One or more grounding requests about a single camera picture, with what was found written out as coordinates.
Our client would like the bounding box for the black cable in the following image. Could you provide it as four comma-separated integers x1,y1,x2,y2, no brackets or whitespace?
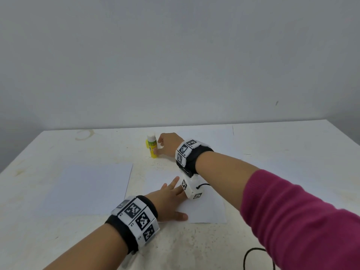
197,183,276,270

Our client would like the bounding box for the person's left forearm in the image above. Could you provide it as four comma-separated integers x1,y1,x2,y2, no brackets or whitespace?
45,222,130,270

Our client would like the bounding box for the pink sleeve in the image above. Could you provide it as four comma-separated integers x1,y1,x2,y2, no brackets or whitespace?
241,168,360,270

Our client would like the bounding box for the person's right hand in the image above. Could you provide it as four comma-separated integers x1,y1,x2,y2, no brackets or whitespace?
157,132,185,161

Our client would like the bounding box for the stack of white paper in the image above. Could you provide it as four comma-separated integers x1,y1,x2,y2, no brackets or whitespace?
39,162,134,217
261,157,338,195

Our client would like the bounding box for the yellow glue stick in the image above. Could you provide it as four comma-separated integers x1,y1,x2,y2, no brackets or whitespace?
146,133,159,159

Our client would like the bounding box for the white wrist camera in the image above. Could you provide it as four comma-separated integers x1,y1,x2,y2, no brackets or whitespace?
181,174,206,200

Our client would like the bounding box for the black marker wristband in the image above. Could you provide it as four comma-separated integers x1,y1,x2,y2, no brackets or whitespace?
105,195,161,255
175,139,215,178

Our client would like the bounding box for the person's left hand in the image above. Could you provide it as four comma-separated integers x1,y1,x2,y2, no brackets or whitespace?
147,176,189,223

